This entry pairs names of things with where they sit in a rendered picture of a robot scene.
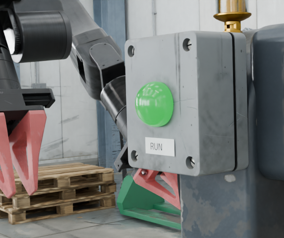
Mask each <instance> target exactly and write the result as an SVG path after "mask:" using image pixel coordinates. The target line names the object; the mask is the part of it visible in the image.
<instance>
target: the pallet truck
mask: <svg viewBox="0 0 284 238"><path fill-rule="evenodd" d="M119 134H120V144H121V150H122V149H123V147H124V141H123V136H122V134H121V132H120V131H119ZM122 177H123V181H121V187H120V192H119V195H118V198H117V205H118V208H119V211H120V214H123V215H127V216H131V217H134V218H138V219H141V220H145V221H150V222H153V223H157V224H161V225H165V226H169V227H173V228H176V229H180V230H181V218H177V217H174V216H169V215H165V214H161V213H157V212H152V211H149V210H151V209H155V210H159V211H163V212H168V213H173V214H177V215H181V210H179V209H178V208H177V207H175V206H174V205H172V204H170V203H165V200H164V198H162V197H160V196H159V195H157V194H155V193H153V192H151V191H149V190H147V189H145V188H143V187H141V186H140V185H138V184H136V183H135V181H134V179H133V178H132V176H131V174H130V175H128V174H127V170H126V169H122Z"/></svg>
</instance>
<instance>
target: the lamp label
mask: <svg viewBox="0 0 284 238"><path fill-rule="evenodd" d="M145 147H146V153H150V154H158V155H167V156H175V151H174V139H164V138H152V137H145Z"/></svg>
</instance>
